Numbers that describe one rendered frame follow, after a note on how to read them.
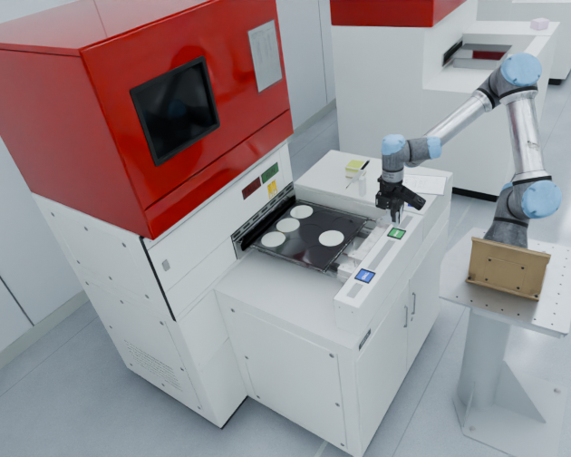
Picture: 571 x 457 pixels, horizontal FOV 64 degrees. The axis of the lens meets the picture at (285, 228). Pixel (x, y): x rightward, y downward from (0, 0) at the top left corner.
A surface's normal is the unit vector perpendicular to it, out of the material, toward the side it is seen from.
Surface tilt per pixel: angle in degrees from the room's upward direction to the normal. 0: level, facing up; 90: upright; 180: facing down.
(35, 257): 90
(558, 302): 0
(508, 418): 0
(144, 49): 90
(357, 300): 0
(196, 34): 90
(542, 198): 60
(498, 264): 90
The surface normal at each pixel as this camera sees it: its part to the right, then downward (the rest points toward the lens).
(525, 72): -0.06, -0.16
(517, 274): -0.53, 0.56
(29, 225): 0.82, 0.25
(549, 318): -0.14, -0.79
